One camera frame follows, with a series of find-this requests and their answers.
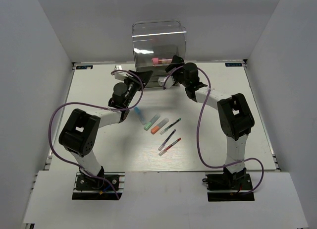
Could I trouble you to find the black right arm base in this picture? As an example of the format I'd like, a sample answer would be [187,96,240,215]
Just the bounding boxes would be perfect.
[202,173,255,202]

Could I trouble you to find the orange capped highlighter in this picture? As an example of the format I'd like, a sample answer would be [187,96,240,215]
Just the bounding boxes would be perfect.
[151,118,169,134]

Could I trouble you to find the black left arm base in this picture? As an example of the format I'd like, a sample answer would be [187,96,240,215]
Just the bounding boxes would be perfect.
[72,172,125,201]

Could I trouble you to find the green capped highlighter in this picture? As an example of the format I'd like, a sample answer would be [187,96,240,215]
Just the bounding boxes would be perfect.
[144,113,160,131]

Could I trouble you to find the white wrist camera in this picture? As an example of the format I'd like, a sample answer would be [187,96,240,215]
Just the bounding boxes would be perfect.
[111,65,128,81]
[158,76,175,89]

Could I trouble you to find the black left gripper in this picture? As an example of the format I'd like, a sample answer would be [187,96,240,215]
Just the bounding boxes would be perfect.
[124,70,153,107]

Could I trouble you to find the pink red stationery pack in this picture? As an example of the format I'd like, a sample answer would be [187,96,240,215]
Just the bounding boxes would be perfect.
[151,57,172,65]

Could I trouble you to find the purple gel pen refill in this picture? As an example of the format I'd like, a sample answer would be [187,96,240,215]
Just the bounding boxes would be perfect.
[158,129,176,151]

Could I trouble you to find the green gel pen refill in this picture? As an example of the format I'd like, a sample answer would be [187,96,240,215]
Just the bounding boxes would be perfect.
[160,118,181,135]

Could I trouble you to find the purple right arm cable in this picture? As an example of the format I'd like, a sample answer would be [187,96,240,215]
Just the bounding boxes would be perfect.
[162,65,264,195]

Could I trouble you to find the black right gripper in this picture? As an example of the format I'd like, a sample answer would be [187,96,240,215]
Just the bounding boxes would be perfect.
[166,55,190,87]

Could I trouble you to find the right blue table label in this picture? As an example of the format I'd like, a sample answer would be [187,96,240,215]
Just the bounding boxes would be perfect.
[225,62,243,67]

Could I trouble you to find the red gel pen refill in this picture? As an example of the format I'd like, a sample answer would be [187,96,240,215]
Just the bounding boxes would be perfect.
[158,138,182,156]

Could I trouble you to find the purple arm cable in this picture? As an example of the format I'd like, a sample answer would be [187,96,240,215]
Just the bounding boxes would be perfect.
[50,69,145,200]
[162,65,264,195]

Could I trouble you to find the left blue table label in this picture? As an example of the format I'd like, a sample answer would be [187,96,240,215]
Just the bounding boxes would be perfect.
[76,65,93,70]

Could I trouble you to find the blue table label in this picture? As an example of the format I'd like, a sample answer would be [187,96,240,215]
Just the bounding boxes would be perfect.
[76,65,93,70]
[225,62,243,67]

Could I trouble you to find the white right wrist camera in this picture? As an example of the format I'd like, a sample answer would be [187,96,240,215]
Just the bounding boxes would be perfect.
[158,76,175,89]

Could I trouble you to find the clear acrylic drawer organizer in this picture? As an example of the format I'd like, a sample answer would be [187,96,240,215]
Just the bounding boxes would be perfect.
[132,20,187,88]

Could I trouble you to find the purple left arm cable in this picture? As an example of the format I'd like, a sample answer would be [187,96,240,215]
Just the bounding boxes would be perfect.
[50,69,145,200]

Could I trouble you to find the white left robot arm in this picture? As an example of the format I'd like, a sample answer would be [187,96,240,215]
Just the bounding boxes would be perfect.
[58,70,153,189]

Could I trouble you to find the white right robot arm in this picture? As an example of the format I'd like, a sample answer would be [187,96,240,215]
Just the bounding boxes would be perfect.
[162,55,255,190]

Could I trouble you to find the blue capped highlighter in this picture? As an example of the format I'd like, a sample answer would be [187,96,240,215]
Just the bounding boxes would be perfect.
[133,107,147,125]

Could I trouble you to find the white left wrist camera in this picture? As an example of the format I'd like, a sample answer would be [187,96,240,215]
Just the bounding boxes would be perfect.
[111,65,128,81]

